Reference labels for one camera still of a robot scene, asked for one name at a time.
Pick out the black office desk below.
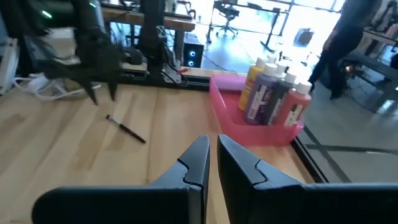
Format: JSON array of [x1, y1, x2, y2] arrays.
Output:
[[213, 0, 290, 53]]

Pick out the black brush with silver ferrule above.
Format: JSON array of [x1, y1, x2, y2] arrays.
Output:
[[104, 114, 147, 144]]

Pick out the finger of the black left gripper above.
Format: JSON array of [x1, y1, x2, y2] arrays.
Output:
[[79, 79, 100, 106], [106, 79, 119, 101]]

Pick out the person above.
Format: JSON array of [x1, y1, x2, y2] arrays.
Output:
[[307, 0, 383, 100]]

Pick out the black tower with blue rings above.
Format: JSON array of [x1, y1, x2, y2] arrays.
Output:
[[182, 32, 205, 68]]

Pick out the white plastic strip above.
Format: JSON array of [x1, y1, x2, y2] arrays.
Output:
[[0, 37, 20, 94]]

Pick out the large black paint bottle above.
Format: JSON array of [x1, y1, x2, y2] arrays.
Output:
[[269, 72, 298, 126]]

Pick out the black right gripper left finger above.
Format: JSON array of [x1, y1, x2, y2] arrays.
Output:
[[30, 134, 211, 224]]

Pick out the large yellow paint bottle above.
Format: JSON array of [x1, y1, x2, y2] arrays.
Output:
[[238, 57, 268, 112]]

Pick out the wooden workbench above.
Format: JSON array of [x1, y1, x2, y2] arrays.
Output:
[[101, 6, 197, 60]]

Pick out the large purple paint bottle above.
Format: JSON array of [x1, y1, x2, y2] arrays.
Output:
[[244, 63, 278, 125]]

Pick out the pink plastic bin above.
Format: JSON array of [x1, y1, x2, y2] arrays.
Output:
[[208, 73, 305, 147]]

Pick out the cardboard box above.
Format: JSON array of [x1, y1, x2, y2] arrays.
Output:
[[294, 27, 315, 47]]

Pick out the black office chair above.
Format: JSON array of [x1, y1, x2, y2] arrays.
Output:
[[216, 1, 240, 38]]

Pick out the large red paint bottle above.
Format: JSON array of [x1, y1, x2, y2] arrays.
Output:
[[275, 81, 313, 128]]

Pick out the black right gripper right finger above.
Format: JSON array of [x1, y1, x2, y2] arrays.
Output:
[[216, 134, 398, 224]]

